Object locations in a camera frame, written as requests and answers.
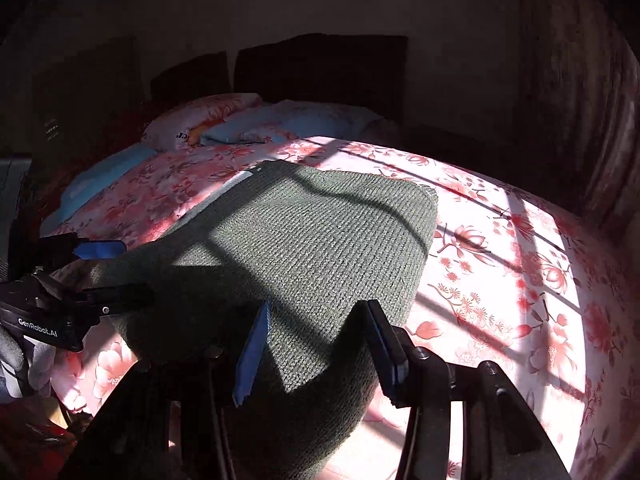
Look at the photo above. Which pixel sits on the person's left hand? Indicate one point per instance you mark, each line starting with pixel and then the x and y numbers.
pixel 12 355

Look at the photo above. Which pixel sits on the light blue cloth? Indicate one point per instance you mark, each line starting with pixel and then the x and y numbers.
pixel 100 175

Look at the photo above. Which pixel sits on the floral bed sheet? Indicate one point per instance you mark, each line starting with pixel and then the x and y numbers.
pixel 500 285

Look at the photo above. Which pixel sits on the floral pillow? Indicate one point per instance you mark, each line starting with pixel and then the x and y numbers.
pixel 185 122

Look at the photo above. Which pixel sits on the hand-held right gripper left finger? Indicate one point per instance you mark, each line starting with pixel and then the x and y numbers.
pixel 252 355

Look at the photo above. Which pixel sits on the floral curtain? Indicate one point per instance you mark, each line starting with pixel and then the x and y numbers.
pixel 590 85

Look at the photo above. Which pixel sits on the green and white knit sweater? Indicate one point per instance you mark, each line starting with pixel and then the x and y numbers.
pixel 300 250

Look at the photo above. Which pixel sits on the light blue pillow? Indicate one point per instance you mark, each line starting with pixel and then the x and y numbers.
pixel 300 120

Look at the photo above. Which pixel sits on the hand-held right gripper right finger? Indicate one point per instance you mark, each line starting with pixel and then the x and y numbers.
pixel 386 355

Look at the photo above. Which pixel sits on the red clothing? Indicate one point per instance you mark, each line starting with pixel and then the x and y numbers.
pixel 30 435

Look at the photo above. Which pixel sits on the dark headboard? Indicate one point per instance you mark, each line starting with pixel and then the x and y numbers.
pixel 320 70

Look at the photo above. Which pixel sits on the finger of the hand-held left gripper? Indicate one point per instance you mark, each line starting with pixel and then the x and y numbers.
pixel 102 249
pixel 125 297

